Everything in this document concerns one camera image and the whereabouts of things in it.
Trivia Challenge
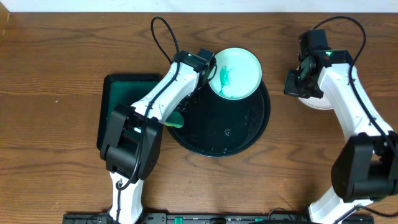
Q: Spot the round black serving tray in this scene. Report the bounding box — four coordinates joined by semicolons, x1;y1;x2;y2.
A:
167;82;271;157

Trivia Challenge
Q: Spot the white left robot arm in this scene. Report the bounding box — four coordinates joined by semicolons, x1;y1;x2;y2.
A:
99;49;216;223

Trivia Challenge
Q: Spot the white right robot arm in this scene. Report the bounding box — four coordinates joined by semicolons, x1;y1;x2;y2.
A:
284;29;397;223

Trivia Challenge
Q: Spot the dark green rectangular water tray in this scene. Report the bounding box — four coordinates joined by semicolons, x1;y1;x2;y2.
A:
96;73;162;150

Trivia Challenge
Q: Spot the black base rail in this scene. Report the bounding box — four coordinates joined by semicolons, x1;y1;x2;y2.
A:
62;212;376;224

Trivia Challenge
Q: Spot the pale green plate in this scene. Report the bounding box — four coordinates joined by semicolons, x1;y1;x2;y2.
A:
209;47;262;100

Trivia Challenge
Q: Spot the white plate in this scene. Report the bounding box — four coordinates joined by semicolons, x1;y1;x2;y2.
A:
299;95;333;110

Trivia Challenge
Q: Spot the green scrubbing sponge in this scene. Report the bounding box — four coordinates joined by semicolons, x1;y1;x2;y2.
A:
164;111;184;129

